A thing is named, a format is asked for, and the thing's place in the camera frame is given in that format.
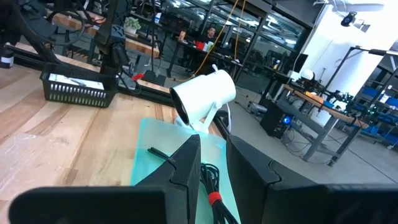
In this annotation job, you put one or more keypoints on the person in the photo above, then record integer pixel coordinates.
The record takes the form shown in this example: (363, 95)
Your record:
(211, 35)

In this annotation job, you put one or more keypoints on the black wall camera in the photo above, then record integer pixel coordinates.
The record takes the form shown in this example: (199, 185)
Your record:
(348, 19)

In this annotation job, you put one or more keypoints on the black computer tower blue light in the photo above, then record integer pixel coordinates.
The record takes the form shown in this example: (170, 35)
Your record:
(276, 119)

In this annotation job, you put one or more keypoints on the wooden background bench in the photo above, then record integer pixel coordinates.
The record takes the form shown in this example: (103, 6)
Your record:
(140, 46)

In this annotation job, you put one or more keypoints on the small red clip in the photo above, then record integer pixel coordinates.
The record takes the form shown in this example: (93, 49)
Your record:
(137, 76)

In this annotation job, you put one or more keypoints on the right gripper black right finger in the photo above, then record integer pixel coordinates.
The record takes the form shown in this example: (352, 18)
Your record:
(295, 202)

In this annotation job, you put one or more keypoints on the potted green plant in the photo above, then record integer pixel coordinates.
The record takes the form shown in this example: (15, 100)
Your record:
(132, 25)

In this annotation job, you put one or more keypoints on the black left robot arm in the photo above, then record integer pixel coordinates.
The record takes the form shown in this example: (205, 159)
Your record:
(116, 56)

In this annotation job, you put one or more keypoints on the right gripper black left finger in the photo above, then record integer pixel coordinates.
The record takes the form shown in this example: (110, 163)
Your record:
(124, 205)

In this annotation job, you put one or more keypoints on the white packaged accessory card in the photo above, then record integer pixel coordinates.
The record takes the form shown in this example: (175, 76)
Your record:
(74, 81)

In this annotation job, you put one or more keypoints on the black slotted plastic basket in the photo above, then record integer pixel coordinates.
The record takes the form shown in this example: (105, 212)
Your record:
(77, 96)

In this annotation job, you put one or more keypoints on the red cup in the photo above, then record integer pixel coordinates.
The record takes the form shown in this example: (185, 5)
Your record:
(200, 46)

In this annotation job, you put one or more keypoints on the white cylindrical projector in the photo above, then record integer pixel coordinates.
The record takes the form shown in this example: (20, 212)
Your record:
(202, 93)

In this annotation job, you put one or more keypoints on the black background monitor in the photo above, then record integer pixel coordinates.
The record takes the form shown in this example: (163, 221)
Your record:
(300, 63)

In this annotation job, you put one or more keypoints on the wooden workbench with metal legs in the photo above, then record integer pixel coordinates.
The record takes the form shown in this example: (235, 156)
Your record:
(323, 109)

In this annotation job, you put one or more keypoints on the green translucent plastic bin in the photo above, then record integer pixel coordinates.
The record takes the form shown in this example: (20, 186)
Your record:
(161, 137)

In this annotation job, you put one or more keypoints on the white globe lamp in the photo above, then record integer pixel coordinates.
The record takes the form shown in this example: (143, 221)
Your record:
(308, 74)

